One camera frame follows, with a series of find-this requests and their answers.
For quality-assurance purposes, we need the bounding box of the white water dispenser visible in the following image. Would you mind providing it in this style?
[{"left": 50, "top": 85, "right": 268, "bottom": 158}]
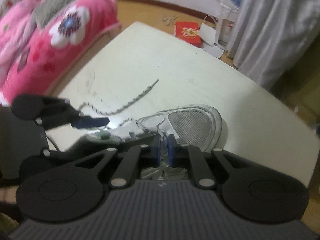
[{"left": 215, "top": 3, "right": 238, "bottom": 50}]

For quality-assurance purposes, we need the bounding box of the white mint sneaker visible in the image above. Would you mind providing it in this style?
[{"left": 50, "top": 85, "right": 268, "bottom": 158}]
[{"left": 72, "top": 104, "right": 223, "bottom": 181}]

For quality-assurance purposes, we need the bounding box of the black cable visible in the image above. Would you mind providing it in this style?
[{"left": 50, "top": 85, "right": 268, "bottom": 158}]
[{"left": 46, "top": 132, "right": 62, "bottom": 153}]

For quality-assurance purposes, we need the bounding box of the person's left hand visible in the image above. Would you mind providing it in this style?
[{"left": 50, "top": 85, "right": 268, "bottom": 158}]
[{"left": 0, "top": 186, "right": 18, "bottom": 204}]

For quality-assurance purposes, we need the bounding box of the red gift box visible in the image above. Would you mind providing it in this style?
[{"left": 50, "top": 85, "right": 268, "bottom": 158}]
[{"left": 174, "top": 21, "right": 202, "bottom": 48}]

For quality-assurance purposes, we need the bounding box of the white black speckled shoelace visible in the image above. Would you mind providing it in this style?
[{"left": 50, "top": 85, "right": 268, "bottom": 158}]
[{"left": 78, "top": 78, "right": 166, "bottom": 156}]

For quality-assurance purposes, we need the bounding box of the white paper bag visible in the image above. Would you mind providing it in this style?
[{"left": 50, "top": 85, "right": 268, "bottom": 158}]
[{"left": 199, "top": 15, "right": 217, "bottom": 47}]

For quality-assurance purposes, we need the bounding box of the grey curtain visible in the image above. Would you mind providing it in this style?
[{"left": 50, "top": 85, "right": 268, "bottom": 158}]
[{"left": 227, "top": 0, "right": 319, "bottom": 90}]

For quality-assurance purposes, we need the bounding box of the grey knitted cloth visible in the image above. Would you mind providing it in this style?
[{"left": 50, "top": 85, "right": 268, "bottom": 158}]
[{"left": 32, "top": 0, "right": 75, "bottom": 29}]

